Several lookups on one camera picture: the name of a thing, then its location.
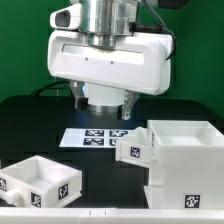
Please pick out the white drawer without knob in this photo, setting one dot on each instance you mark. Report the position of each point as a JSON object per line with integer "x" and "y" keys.
{"x": 134, "y": 148}

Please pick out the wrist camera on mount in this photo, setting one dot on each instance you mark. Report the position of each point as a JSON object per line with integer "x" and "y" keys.
{"x": 68, "y": 18}

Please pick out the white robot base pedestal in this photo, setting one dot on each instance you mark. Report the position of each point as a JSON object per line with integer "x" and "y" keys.
{"x": 103, "y": 99}

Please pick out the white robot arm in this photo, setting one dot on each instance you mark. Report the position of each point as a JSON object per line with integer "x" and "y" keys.
{"x": 104, "y": 21}

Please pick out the white drawer cabinet box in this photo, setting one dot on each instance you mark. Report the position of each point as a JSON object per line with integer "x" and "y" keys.
{"x": 186, "y": 166}

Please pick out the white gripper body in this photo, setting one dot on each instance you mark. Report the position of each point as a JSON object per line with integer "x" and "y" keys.
{"x": 138, "y": 63}

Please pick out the white drawer with knob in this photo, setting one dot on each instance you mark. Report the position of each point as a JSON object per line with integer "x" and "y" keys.
{"x": 38, "y": 182}

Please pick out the fiducial marker sheet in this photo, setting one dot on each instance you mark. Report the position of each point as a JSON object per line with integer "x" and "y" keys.
{"x": 91, "y": 138}

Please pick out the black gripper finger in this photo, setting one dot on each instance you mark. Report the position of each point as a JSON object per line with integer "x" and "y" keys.
{"x": 77, "y": 89}
{"x": 124, "y": 111}

